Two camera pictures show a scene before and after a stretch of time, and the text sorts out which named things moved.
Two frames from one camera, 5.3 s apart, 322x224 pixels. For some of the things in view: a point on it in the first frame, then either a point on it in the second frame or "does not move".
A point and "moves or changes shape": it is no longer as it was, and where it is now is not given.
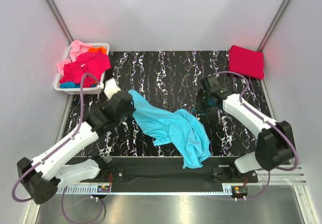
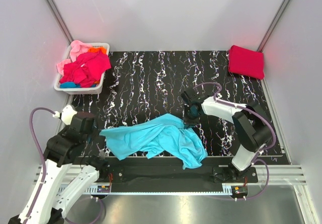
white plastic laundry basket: x=66 y=56 does not move
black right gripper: x=198 y=105 -> x=187 y=122
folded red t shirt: x=247 y=62 does not move
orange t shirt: x=97 y=49 does not move
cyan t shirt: x=177 y=127 moves or changes shape
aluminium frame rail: x=279 y=176 does not move
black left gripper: x=131 y=110 -> x=94 y=130
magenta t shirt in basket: x=95 y=63 does not move
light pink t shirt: x=77 y=47 does not move
